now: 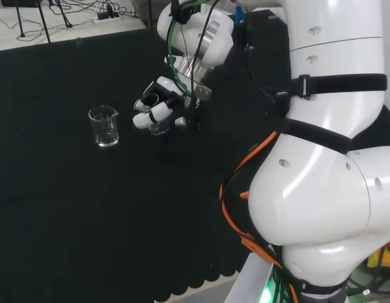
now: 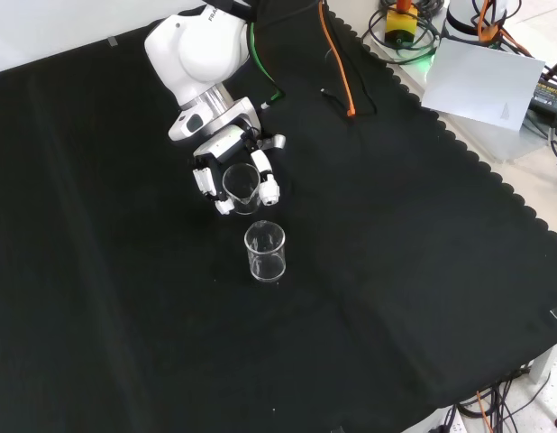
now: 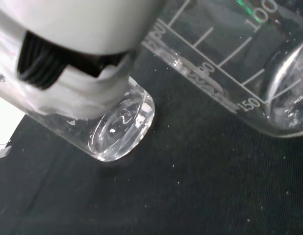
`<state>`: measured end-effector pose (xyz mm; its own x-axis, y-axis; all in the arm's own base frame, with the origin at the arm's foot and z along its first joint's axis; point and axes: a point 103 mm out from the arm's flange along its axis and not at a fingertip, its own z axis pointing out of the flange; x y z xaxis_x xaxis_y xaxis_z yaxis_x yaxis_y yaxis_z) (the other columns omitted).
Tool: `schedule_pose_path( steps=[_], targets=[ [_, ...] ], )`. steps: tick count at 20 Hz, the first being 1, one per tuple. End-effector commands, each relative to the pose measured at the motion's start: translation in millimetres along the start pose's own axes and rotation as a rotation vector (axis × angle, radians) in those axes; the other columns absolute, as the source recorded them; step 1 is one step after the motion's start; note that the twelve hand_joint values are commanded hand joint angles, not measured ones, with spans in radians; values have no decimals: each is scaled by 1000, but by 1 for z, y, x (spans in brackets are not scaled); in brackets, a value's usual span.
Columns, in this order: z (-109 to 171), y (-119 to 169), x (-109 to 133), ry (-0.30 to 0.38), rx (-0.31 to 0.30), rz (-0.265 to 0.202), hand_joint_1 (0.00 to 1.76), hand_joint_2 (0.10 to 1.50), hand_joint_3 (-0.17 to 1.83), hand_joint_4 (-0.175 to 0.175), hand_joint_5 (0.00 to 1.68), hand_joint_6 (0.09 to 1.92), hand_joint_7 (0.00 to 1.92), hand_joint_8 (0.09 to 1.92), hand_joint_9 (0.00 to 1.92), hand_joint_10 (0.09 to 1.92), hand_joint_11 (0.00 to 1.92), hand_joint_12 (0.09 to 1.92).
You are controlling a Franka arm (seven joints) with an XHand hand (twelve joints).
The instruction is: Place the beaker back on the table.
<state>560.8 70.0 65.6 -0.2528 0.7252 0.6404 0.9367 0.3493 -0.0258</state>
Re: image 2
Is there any small clear glass beaker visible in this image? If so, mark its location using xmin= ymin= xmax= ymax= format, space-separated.
xmin=221 ymin=162 xmax=263 ymax=216

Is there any green cable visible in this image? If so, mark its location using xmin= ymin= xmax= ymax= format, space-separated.
xmin=247 ymin=18 xmax=287 ymax=110

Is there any pale board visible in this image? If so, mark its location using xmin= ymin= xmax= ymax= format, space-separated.
xmin=420 ymin=36 xmax=547 ymax=133

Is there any black bench cloth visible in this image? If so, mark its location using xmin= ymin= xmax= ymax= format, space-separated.
xmin=0 ymin=0 xmax=557 ymax=433

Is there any orange cable bundle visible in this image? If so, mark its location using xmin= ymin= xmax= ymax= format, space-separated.
xmin=470 ymin=0 xmax=534 ymax=58

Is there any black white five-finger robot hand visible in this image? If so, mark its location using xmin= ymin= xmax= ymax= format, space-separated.
xmin=191 ymin=124 xmax=288 ymax=217

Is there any large clear glass beaker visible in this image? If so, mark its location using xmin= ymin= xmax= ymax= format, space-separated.
xmin=242 ymin=219 xmax=288 ymax=285

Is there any yellow stop button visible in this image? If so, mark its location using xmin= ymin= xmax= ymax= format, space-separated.
xmin=383 ymin=0 xmax=421 ymax=47

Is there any black power adapter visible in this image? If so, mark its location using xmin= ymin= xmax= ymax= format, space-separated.
xmin=527 ymin=78 xmax=557 ymax=131

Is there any black floor cable bundle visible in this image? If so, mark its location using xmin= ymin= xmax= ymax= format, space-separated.
xmin=440 ymin=368 xmax=557 ymax=433

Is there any orange cable with loose end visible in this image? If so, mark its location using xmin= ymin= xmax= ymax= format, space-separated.
xmin=317 ymin=0 xmax=358 ymax=119

